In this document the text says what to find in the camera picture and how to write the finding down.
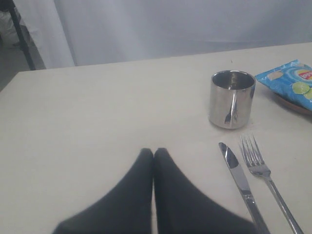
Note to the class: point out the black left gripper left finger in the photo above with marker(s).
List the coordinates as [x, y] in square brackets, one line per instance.
[126, 209]

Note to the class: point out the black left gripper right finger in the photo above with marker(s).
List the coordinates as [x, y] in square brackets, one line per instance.
[181, 208]

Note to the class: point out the silver table knife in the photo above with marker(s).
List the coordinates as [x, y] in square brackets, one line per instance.
[243, 187]

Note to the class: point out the silver metal fork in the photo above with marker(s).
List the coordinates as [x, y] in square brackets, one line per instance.
[256, 165]

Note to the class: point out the shiny steel cup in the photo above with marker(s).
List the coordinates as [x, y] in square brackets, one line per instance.
[231, 97]

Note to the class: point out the brown wooden plate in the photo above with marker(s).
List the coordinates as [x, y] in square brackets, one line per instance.
[289, 105]

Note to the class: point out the blue chips snack bag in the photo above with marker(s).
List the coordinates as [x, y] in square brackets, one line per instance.
[292, 81]

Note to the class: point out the grey curtain backdrop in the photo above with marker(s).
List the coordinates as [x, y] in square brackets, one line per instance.
[86, 32]

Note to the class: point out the black metal stand pole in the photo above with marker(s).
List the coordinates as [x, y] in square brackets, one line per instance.
[23, 45]

